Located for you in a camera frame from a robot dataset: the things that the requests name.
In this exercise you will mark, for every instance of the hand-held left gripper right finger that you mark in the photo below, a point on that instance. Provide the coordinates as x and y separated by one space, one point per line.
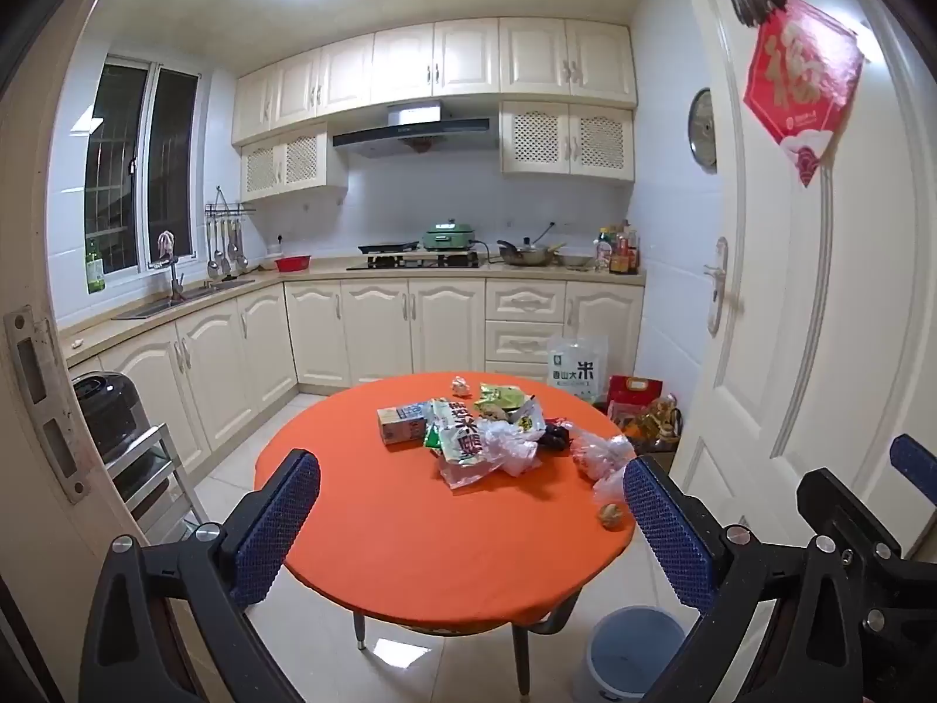
666 531

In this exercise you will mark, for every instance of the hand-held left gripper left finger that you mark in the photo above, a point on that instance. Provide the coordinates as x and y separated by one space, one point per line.
278 523

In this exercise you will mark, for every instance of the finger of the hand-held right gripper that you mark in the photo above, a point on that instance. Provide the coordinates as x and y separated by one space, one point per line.
916 461
834 502

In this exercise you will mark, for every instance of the blue plastic waste bin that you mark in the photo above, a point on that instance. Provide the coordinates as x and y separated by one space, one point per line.
629 655

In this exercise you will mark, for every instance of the red white snack wrapper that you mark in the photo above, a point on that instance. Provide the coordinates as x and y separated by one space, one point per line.
457 432

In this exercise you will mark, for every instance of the small candy ball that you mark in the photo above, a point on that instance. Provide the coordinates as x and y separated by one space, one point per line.
459 384

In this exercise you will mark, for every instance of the white plastic bag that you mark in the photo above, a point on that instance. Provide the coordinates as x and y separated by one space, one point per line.
611 487

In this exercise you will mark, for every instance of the plastic bag with red contents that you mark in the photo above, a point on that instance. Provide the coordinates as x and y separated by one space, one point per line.
596 454

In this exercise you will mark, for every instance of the cardboard box with oil bottles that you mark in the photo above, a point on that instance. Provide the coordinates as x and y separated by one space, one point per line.
655 426

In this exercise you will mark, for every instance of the round orange table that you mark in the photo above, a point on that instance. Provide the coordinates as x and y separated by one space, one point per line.
402 527

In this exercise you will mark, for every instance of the red gift bag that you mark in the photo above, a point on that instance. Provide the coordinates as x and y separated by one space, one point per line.
633 392

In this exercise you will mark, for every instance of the dark snack wrapper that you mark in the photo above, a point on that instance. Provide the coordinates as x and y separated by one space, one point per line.
554 438

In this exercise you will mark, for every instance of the milk carton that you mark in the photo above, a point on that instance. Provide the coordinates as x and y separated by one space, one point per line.
401 426

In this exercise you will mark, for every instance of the clear plastic bag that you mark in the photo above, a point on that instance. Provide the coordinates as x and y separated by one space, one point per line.
512 448

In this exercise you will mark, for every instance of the clear rice bag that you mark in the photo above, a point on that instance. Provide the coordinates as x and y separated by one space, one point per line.
578 370

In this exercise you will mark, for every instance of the black kitchen appliance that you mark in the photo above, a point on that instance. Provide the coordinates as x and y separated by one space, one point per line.
106 403

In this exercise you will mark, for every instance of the metal door strike plate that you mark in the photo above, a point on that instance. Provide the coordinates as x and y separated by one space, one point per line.
73 470

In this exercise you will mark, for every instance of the green snack packet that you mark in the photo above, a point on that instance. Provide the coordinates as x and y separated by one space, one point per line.
501 395

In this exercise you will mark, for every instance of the row of cream base cabinets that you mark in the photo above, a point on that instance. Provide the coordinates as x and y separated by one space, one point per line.
381 329

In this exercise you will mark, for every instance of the white panel door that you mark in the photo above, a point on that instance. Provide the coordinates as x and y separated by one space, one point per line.
805 271

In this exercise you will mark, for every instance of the steel kitchen sink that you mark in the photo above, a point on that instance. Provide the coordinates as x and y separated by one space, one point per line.
183 300

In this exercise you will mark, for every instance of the red plastic basin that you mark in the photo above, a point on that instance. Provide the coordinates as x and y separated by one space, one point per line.
293 263

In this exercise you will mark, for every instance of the cluster of condiment bottles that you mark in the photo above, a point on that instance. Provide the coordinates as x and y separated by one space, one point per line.
618 253

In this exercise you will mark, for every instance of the hanging utensil rack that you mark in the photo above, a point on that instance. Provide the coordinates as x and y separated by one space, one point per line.
230 234

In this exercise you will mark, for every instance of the black griddle pan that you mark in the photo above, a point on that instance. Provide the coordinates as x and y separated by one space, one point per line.
384 245

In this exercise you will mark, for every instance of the gas stove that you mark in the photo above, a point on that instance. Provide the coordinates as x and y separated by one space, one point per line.
439 261

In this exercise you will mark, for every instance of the green glass bottle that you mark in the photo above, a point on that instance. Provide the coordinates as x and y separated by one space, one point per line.
95 274

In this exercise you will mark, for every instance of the steel wok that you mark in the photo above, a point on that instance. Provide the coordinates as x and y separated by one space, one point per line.
523 256

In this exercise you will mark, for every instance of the green electric cooking pot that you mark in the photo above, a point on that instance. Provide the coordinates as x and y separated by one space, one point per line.
448 236

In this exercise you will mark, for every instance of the cream lattice door cabinet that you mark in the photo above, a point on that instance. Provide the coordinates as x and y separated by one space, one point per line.
293 161
564 139

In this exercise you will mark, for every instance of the kitchen window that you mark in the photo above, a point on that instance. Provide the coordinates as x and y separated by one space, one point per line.
172 161

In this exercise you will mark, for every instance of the hanging steel pot lid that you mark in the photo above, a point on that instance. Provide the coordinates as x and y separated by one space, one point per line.
701 130

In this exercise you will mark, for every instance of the red paper door decoration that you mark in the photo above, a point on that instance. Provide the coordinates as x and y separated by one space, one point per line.
798 80

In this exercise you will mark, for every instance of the black range hood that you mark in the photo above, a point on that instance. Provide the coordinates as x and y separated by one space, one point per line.
410 135

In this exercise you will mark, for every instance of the white door frame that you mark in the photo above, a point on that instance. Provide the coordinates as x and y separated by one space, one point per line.
29 234

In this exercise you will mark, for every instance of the row of cream wall cabinets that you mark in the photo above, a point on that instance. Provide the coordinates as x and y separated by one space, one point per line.
468 58

